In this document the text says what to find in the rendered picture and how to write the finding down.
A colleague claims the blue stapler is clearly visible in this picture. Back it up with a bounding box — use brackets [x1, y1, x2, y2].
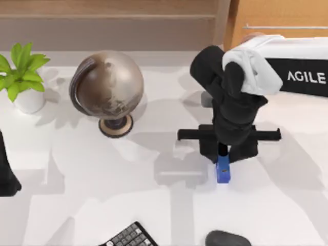
[214, 153, 232, 184]

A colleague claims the dark grey computer mouse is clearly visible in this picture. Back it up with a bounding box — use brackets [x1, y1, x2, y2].
[204, 230, 255, 246]

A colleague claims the brown and silver globe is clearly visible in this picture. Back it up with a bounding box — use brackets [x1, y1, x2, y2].
[68, 50, 145, 138]

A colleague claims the black keyboard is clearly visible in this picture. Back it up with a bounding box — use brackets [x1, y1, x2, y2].
[98, 221, 159, 246]

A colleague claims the wooden cupboard door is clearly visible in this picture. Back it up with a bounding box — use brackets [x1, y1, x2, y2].
[222, 0, 328, 49]

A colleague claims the open wooden shelf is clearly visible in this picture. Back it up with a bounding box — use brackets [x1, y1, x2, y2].
[0, 0, 232, 52]

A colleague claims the green plant in white pot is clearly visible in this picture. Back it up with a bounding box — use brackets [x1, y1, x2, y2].
[0, 42, 51, 115]

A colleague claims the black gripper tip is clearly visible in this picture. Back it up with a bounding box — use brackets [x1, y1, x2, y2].
[0, 130, 22, 197]

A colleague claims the long metal handle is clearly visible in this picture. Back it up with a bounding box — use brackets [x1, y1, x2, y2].
[242, 24, 328, 31]

